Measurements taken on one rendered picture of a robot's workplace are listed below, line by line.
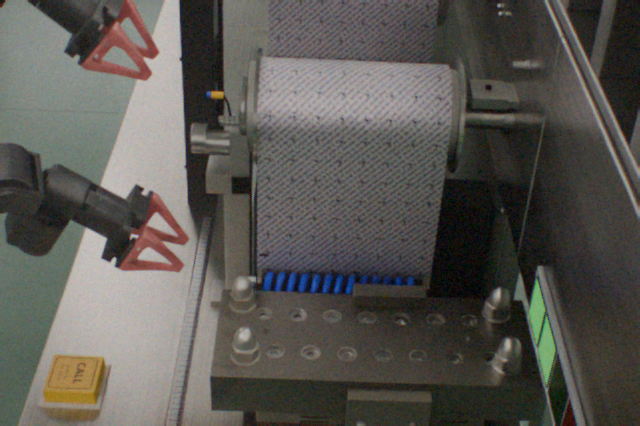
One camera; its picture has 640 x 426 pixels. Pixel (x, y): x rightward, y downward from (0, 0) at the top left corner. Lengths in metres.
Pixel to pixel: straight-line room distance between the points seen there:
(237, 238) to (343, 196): 0.21
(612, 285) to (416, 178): 0.45
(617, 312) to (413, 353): 0.44
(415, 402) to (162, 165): 0.79
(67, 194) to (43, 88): 2.73
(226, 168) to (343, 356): 0.31
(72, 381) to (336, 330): 0.36
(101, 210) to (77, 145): 2.32
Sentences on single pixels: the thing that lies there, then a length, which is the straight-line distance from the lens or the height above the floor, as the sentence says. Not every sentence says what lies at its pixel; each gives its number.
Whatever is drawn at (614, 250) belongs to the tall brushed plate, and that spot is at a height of 1.38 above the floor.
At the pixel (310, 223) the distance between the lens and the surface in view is 1.27.
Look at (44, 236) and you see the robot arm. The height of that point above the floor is 1.10.
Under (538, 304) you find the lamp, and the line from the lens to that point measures 1.06.
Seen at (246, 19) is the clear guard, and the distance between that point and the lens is 2.27.
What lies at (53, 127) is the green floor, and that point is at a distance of 3.71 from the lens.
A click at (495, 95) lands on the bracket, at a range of 1.24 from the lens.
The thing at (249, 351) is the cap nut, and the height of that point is 1.05.
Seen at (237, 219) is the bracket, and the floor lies 1.06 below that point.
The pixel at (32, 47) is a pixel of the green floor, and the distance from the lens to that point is 4.31.
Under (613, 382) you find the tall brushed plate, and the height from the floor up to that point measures 1.30.
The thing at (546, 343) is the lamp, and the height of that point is 1.19.
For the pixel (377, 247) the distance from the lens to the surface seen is 1.30.
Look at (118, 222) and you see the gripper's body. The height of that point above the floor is 1.12.
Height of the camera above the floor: 1.87
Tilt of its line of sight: 36 degrees down
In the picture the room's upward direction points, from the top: 3 degrees clockwise
